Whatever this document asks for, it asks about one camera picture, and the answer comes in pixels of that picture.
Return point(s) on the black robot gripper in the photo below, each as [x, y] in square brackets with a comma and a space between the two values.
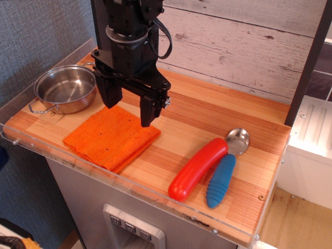
[134, 69]

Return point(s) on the orange cloth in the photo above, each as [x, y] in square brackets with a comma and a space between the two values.
[111, 139]

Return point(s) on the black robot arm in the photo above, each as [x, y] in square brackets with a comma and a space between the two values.
[127, 34]

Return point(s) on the stainless steel pot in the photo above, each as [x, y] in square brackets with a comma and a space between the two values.
[64, 90]

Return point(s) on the clear acrylic edge guard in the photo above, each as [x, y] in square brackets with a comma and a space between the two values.
[217, 226]

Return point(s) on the red plastic sausage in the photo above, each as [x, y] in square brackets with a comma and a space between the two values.
[187, 178]

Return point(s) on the toy kitchen cabinet front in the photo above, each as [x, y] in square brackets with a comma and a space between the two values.
[110, 217]

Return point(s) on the white toy sink unit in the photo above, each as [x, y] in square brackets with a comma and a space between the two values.
[305, 170]

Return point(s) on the dark vertical post left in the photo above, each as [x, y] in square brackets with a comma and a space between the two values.
[102, 54]

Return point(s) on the dark vertical post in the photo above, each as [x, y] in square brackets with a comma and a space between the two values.
[312, 58]
[102, 54]

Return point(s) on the blue handled metal spoon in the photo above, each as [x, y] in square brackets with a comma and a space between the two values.
[237, 141]

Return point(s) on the dark vertical post right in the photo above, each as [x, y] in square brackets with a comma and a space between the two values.
[312, 58]

